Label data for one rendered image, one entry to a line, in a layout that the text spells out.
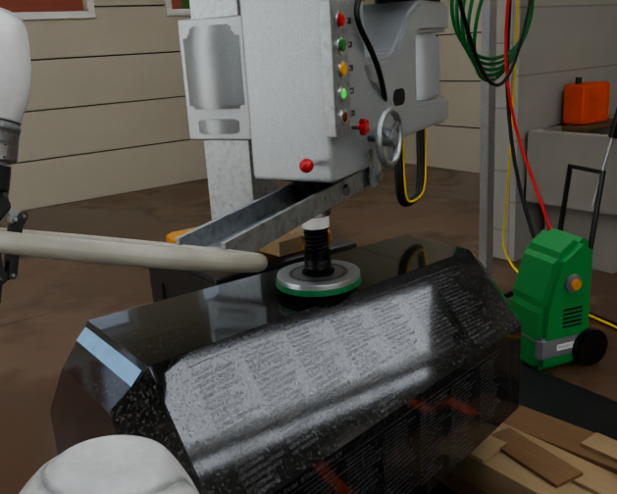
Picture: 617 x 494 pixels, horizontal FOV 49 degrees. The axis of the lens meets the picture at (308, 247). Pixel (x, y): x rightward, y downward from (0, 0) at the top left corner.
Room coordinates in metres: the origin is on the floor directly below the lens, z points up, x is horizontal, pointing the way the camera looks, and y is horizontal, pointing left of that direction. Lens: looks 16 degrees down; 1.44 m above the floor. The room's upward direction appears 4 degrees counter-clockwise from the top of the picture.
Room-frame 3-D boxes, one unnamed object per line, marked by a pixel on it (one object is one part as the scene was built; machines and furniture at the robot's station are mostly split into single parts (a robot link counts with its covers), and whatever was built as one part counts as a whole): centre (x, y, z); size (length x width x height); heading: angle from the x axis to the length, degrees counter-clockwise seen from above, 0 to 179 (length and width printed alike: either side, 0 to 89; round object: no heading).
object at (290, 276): (1.65, -0.02, 0.89); 0.21 x 0.21 x 0.01
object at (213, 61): (2.42, 0.05, 1.39); 0.74 x 0.34 x 0.25; 63
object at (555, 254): (2.89, -1.10, 0.43); 0.35 x 0.35 x 0.87; 19
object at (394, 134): (1.69, -0.19, 1.22); 0.15 x 0.10 x 0.15; 150
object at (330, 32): (1.53, -0.09, 1.39); 0.08 x 0.03 x 0.28; 150
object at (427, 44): (2.22, -0.35, 1.37); 0.19 x 0.19 x 0.20
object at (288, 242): (2.28, 0.13, 0.81); 0.20 x 0.10 x 0.05; 42
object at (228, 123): (2.51, 0.23, 1.36); 0.35 x 0.35 x 0.41
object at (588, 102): (4.53, -1.92, 1.00); 0.50 x 0.22 x 0.33; 125
